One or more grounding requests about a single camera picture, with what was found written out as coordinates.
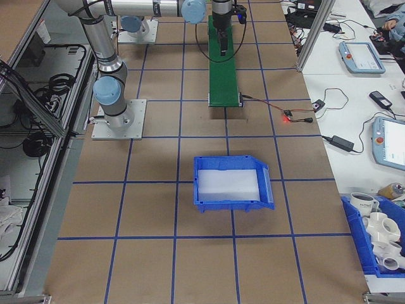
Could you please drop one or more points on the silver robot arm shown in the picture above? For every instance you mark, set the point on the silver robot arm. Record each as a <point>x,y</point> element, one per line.
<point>104,47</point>
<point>131,22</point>

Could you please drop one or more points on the bystander hand with blue sleeve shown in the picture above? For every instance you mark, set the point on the bystander hand with blue sleeve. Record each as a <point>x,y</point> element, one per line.
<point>391,24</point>

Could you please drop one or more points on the green belt conveyor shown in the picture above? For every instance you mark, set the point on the green belt conveyor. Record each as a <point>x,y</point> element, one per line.
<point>224,82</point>

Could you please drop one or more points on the small red-lit circuit board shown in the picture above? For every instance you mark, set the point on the small red-lit circuit board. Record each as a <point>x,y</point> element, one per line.
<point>287,114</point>

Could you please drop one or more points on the black power adapter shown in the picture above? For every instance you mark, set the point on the black power adapter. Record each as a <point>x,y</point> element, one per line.
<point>331,27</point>
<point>342,142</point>

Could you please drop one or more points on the small black module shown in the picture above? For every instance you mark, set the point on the small black module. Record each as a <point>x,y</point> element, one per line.
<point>318,104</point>

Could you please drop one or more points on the blue-grey teach pendant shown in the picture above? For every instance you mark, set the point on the blue-grey teach pendant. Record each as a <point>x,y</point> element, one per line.
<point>390,142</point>
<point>360,58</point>

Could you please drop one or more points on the black handheld phone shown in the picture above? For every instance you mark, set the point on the black handheld phone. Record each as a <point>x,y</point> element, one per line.
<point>380,99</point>

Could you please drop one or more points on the white printed mug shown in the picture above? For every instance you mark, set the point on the white printed mug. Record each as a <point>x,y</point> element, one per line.
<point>360,206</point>

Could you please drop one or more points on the yellow bottle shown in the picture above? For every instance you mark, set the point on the yellow bottle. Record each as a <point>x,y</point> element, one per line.
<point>390,190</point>

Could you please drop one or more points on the blue plastic parts bin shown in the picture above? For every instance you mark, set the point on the blue plastic parts bin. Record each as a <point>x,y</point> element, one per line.
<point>356,234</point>

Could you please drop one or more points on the white PVC pipe fitting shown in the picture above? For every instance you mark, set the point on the white PVC pipe fitting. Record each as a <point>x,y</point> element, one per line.
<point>379,225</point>
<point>387,256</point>

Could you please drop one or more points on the white crumpled cloth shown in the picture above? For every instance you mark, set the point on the white crumpled cloth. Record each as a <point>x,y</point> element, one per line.
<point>8,209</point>

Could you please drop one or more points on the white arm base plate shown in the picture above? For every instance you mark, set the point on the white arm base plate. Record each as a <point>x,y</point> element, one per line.
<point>136,126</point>
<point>152,35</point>

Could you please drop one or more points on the aluminium profile post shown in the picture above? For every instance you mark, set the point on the aluminium profile post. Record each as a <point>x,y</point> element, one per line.
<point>311,35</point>

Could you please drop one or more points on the V-shaped metal bar frame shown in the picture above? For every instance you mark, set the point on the V-shaped metal bar frame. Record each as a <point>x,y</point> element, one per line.
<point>41,114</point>

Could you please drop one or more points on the aluminium table corner rail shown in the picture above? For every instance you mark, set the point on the aluminium table corner rail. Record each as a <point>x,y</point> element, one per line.
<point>384,298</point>

